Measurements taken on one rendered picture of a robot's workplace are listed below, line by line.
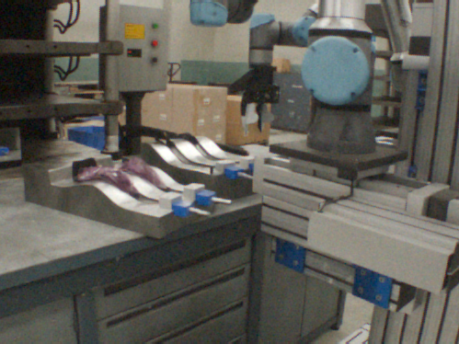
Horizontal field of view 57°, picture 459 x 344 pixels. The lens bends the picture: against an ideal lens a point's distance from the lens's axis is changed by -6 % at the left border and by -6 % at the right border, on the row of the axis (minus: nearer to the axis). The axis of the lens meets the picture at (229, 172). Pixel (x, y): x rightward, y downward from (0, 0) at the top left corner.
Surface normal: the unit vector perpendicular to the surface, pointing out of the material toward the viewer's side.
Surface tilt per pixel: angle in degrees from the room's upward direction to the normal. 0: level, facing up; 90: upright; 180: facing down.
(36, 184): 90
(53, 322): 90
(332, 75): 98
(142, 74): 90
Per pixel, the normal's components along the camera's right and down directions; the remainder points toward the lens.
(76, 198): -0.47, 0.19
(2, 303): 0.71, 0.19
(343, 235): -0.74, 0.13
